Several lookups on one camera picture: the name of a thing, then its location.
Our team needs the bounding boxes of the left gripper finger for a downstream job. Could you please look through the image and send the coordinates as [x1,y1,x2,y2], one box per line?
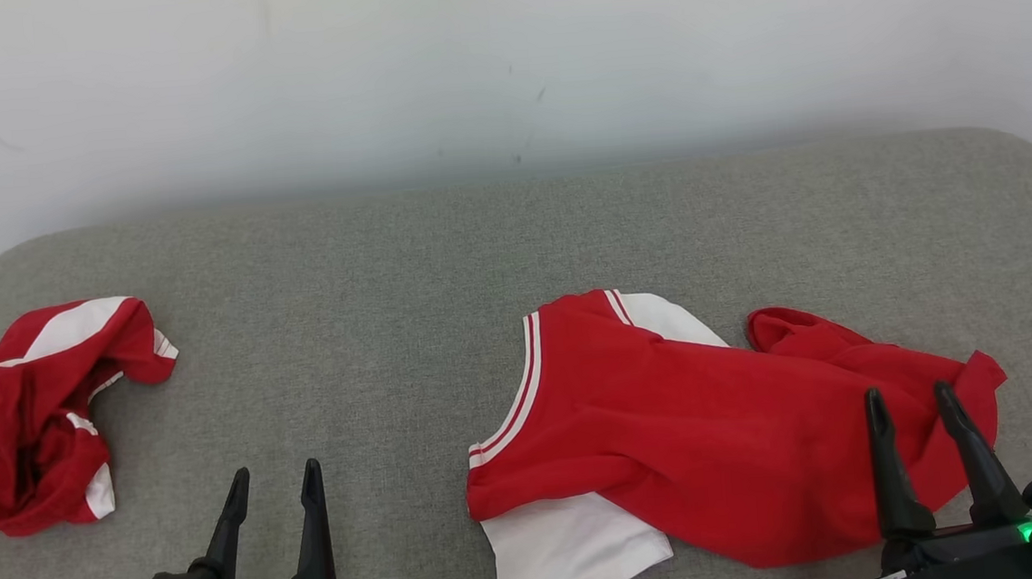
[279,457,338,579]
[186,466,258,579]

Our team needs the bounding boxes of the red shorts with white stripe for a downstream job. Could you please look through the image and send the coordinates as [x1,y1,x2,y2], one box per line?
[0,292,192,539]

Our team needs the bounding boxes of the red jersey with white sleeves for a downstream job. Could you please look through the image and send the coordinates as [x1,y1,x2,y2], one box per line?
[451,261,1022,579]

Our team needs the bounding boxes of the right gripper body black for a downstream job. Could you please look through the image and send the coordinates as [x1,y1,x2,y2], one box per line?
[867,516,1032,579]

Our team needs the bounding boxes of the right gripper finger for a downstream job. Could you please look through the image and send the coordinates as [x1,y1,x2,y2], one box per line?
[932,374,1032,531]
[863,382,940,545]

